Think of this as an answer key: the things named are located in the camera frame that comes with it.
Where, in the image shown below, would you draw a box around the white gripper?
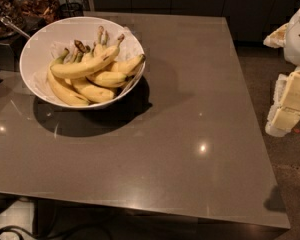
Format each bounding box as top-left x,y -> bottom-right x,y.
263,8 -> 300,137

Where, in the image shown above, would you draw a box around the long yellow banana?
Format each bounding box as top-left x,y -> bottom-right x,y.
50,34 -> 125,79

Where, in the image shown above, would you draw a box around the right yellow banana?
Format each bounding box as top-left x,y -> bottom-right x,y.
107,54 -> 145,76

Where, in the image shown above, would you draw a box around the centre short yellow banana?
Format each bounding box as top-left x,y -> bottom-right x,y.
87,71 -> 128,87

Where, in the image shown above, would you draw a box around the back upright yellow banana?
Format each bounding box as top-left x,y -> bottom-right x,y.
93,26 -> 109,56

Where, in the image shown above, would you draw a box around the lower middle yellow banana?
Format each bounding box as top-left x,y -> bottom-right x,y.
71,78 -> 115,103

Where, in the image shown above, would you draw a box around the white round bowl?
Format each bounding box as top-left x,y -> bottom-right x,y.
19,17 -> 145,110

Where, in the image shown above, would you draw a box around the left curved yellow banana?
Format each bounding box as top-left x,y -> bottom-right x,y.
47,48 -> 89,106

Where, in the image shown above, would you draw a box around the glass container of snacks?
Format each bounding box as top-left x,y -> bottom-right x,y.
18,0 -> 60,24

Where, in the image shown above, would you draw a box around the black wire rack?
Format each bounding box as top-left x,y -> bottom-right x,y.
60,0 -> 83,18

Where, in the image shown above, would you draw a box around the metal spoon handle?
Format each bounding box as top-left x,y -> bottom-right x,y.
0,16 -> 31,39

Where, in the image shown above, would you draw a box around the black cables on floor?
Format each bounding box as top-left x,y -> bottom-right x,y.
0,224 -> 114,240

